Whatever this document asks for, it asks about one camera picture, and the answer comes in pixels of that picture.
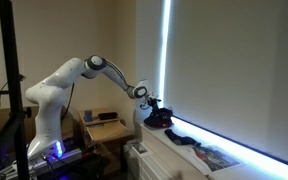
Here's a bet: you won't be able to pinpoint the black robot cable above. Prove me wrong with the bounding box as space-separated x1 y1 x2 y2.
61 82 76 119

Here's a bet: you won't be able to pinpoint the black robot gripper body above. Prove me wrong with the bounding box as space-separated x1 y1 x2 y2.
145 93 162 107

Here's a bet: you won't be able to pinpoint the white radiator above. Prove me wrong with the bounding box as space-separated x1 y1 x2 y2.
126 139 173 180

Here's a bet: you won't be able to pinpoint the green and white package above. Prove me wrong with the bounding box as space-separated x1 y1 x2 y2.
129 141 151 158

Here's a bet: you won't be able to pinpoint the dark blue sock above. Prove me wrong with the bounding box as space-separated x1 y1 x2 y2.
163 128 202 148

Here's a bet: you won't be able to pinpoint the white window sill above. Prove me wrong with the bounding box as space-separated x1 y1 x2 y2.
139 115 288 180

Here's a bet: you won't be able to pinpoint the navy blue cap yellow logo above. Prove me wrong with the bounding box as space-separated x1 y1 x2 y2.
148 106 175 123

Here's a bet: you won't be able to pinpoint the light wooden pull-out drawer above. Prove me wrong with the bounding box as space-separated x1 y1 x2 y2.
85 119 132 144

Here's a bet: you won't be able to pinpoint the black camera stand pole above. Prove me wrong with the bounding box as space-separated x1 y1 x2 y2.
0 0 33 180

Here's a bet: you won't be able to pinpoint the blue cylindrical can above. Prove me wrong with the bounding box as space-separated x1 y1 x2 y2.
83 109 94 123

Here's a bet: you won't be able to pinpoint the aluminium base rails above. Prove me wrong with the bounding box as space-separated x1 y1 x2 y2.
0 147 86 180

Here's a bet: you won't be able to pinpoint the brown leather armchair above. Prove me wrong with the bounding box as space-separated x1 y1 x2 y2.
0 105 76 148

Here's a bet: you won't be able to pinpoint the colourful magazine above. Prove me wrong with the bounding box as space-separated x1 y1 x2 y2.
186 144 244 174

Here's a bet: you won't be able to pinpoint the black plastic tray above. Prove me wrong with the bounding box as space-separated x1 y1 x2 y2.
97 111 119 121

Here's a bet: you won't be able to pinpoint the white roller blind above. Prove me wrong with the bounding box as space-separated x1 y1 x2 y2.
163 0 288 172

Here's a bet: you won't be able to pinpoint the light wooden table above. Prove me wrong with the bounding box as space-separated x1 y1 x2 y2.
78 107 136 149

